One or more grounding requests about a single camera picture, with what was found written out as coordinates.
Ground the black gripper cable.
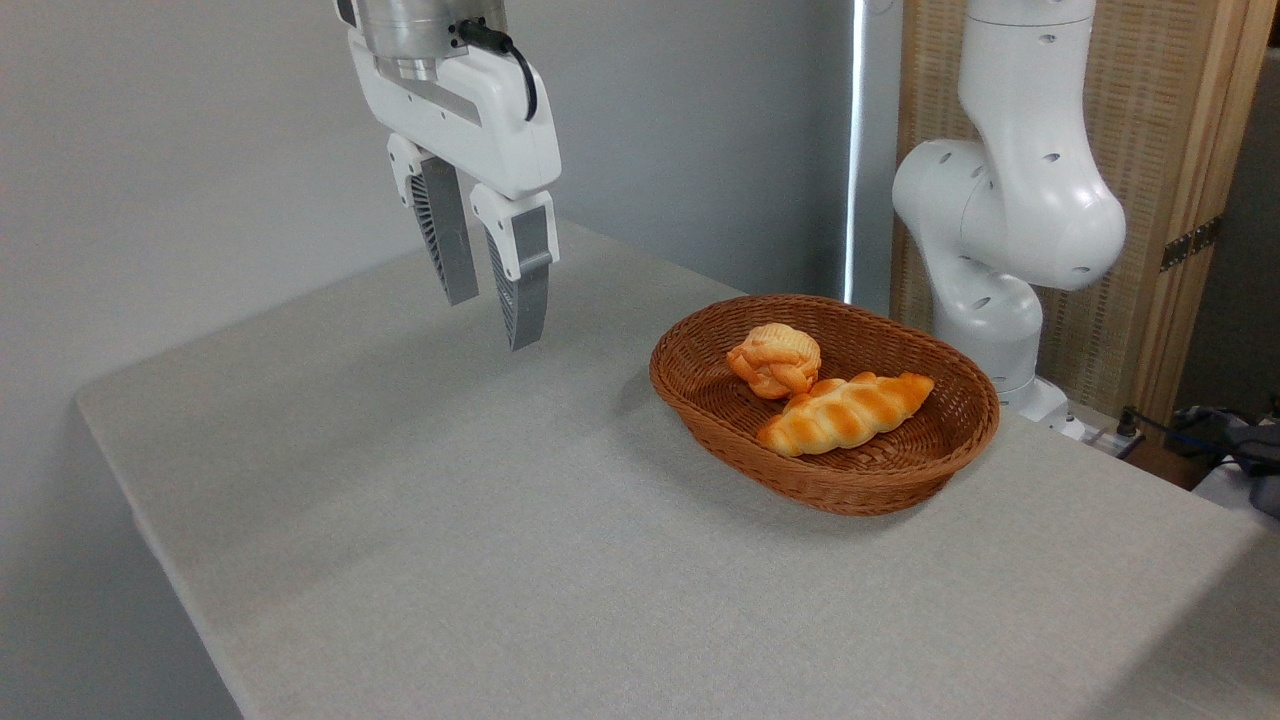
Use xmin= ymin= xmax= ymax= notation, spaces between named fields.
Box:
xmin=455 ymin=18 xmax=539 ymax=123

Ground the wooden wicker folding screen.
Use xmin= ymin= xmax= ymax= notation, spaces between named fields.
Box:
xmin=890 ymin=0 xmax=1280 ymax=426

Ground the grey tablecloth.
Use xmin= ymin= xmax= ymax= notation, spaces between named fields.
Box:
xmin=75 ymin=222 xmax=1280 ymax=720

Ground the brown wicker basket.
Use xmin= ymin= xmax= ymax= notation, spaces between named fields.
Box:
xmin=648 ymin=293 xmax=1001 ymax=517

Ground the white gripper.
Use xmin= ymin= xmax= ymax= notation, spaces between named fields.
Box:
xmin=345 ymin=28 xmax=563 ymax=352

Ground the dark grey bag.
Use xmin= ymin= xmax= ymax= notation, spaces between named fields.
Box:
xmin=1175 ymin=400 xmax=1280 ymax=521

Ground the twisted golden bread roll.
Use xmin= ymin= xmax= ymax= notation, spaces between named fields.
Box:
xmin=755 ymin=371 xmax=937 ymax=458

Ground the black power cable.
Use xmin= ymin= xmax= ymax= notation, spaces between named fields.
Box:
xmin=1113 ymin=405 xmax=1280 ymax=471

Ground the round pale bread bun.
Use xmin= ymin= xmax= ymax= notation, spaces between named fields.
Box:
xmin=726 ymin=323 xmax=823 ymax=401

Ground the dark metal screen hinge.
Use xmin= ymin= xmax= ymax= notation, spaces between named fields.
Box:
xmin=1160 ymin=215 xmax=1223 ymax=273

